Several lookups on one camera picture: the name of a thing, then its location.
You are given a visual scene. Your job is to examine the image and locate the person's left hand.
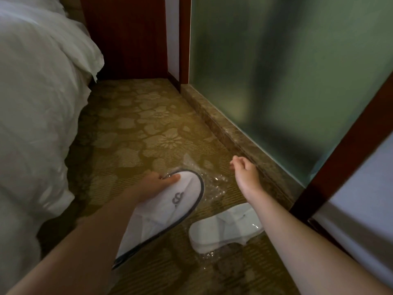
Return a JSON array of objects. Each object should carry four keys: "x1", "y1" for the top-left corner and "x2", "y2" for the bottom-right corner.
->
[{"x1": 135, "y1": 171, "x2": 182, "y2": 206}]

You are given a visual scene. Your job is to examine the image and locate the person's right hand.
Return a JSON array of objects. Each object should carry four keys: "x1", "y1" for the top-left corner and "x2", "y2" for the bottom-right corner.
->
[{"x1": 229, "y1": 155, "x2": 265, "y2": 197}]

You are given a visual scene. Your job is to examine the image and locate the black-trimmed white slipper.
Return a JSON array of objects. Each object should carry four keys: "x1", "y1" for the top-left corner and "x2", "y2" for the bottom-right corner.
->
[{"x1": 112, "y1": 169, "x2": 206, "y2": 269}]

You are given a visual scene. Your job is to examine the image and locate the clear plastic bag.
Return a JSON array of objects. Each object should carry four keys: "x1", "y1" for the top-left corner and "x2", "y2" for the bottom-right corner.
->
[
  {"x1": 181, "y1": 152, "x2": 229, "y2": 209},
  {"x1": 187, "y1": 201, "x2": 271, "y2": 265}
]

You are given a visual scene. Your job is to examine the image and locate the person's left forearm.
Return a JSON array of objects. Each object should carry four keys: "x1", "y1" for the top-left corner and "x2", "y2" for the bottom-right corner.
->
[{"x1": 6, "y1": 190, "x2": 148, "y2": 295}]

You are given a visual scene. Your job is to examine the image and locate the person's right forearm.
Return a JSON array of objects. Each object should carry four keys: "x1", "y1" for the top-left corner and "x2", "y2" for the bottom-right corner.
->
[{"x1": 247, "y1": 187, "x2": 393, "y2": 295}]

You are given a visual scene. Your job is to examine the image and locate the white bed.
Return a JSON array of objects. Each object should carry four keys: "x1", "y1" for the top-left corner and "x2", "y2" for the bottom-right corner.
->
[{"x1": 0, "y1": 2, "x2": 105, "y2": 295}]

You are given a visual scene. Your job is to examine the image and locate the brown marble sill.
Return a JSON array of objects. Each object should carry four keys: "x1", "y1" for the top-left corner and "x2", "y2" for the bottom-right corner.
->
[{"x1": 181, "y1": 84, "x2": 305, "y2": 209}]

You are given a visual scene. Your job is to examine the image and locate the dark wooden baseboard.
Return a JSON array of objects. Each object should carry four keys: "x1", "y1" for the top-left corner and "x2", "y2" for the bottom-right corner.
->
[
  {"x1": 307, "y1": 216, "x2": 354, "y2": 255},
  {"x1": 167, "y1": 70, "x2": 182, "y2": 93}
]

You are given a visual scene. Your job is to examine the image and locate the frosted green glass panel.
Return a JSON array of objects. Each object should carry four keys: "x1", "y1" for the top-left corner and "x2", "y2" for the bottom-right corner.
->
[{"x1": 189, "y1": 0, "x2": 393, "y2": 188}]

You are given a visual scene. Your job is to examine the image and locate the dark wooden nightstand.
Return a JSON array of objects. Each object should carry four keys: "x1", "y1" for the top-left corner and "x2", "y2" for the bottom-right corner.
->
[{"x1": 80, "y1": 0, "x2": 169, "y2": 81}]

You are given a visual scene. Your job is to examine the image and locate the beige padded headboard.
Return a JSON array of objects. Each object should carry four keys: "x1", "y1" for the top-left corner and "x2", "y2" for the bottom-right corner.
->
[{"x1": 60, "y1": 0, "x2": 90, "y2": 36}]

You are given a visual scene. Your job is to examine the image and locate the white pillow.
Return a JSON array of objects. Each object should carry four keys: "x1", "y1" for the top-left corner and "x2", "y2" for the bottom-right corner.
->
[{"x1": 0, "y1": 0, "x2": 67, "y2": 16}]

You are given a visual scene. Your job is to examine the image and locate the red-brown wooden post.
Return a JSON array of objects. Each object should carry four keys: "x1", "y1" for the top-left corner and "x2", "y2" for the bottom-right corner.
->
[{"x1": 179, "y1": 0, "x2": 192, "y2": 85}]

